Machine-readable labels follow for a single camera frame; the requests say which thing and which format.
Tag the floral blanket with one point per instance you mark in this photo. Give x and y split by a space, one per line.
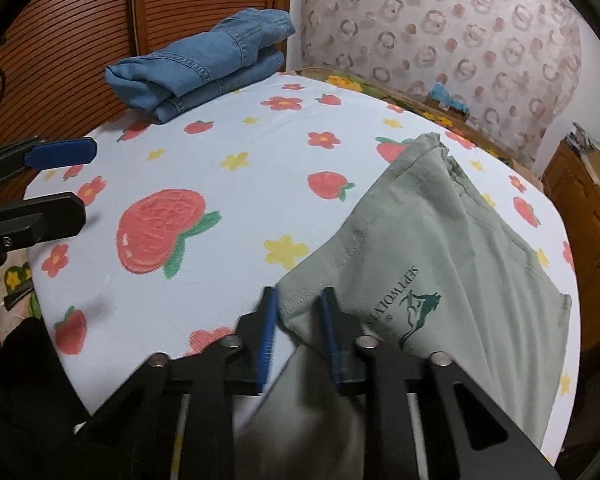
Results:
347 81

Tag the blue plastic bag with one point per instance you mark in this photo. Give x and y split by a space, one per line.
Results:
445 94

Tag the folded blue jeans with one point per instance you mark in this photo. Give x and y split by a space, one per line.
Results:
200 65

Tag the grey-green pants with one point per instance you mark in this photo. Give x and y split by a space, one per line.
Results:
430 240

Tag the white strawberry print mat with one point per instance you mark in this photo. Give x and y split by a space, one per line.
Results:
260 160

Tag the circle print curtain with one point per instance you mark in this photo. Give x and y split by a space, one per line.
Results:
430 35

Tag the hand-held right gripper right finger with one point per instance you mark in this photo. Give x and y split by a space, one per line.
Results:
330 340

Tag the wooden louvered wardrobe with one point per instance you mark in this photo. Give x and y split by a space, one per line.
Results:
180 0

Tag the person's dark clothing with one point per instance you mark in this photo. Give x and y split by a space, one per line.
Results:
25 400

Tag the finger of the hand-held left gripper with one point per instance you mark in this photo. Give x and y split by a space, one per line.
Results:
60 154
35 220

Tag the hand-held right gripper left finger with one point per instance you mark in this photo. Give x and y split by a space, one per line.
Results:
267 340

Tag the wooden cabinet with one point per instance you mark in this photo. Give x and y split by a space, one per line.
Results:
580 220

